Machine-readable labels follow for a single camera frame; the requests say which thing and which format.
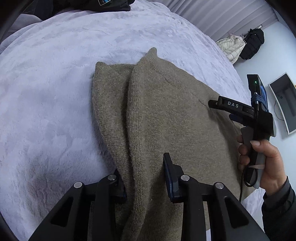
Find black jacket on bed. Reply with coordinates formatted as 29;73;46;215
23;0;135;20

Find person's right hand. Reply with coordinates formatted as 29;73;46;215
250;140;287;196

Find person's right forearm sleeve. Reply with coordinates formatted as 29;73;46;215
261;179;296;240

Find wall monitor screen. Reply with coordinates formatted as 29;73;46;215
269;73;296;135

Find cream puffer jacket hanging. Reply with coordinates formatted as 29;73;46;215
216;34;246;64

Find grey vertical curtains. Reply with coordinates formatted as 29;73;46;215
154;0;278;41

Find lavender plush bed blanket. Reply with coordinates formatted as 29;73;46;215
0;0;265;241

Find tan knit sweater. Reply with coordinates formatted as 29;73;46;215
92;48;252;240

